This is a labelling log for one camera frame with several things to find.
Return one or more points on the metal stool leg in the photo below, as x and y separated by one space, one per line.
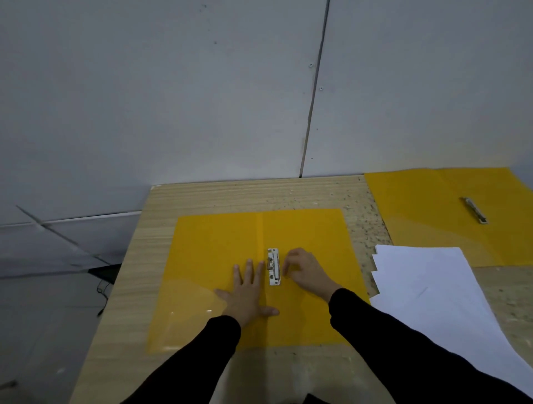
7 384

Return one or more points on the person's right forearm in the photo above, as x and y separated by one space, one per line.
416 353

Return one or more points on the person's left hand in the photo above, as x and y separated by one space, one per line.
245 297

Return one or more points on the black flat panel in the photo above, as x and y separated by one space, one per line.
106 274

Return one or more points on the gathered white papers stack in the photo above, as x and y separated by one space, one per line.
437 291

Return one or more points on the yellow folder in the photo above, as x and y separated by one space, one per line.
416 208
200 258

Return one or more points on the person's left forearm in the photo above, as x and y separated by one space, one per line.
187 366

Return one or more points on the silver metal folder clip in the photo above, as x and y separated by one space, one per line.
474 210
273 266

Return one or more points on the person's right hand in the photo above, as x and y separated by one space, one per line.
310 274

